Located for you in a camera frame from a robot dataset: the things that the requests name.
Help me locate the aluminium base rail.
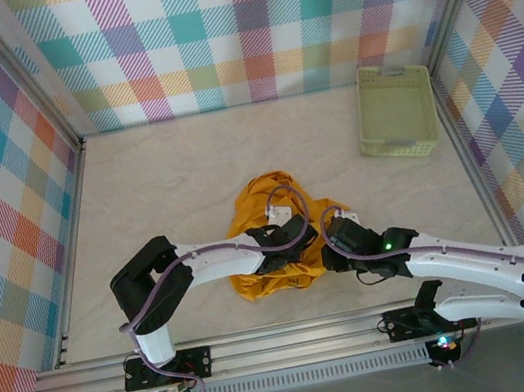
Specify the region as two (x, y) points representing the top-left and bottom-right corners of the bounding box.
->
(22, 280), (524, 392)

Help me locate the pale green plastic basket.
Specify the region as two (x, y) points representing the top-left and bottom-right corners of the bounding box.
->
(345, 55), (445, 170)

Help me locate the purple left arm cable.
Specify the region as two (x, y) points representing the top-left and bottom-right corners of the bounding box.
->
(98, 180), (346, 392)

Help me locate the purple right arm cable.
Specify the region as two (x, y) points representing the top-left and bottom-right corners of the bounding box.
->
(318, 173), (524, 388)

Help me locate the grey slotted cable duct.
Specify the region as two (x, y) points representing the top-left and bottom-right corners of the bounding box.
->
(172, 346), (433, 392)

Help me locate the yellow t-shirt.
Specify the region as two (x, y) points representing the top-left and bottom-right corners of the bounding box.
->
(211, 157), (366, 307)

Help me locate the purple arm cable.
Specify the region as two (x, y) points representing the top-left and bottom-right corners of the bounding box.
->
(318, 173), (524, 388)
(98, 180), (346, 392)

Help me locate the aluminium side rail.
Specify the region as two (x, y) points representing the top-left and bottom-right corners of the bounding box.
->
(427, 60), (524, 273)
(19, 138), (124, 369)

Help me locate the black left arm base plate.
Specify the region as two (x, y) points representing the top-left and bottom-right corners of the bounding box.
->
(120, 344), (217, 392)

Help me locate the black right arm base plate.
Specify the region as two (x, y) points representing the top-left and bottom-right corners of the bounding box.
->
(382, 294), (479, 343)

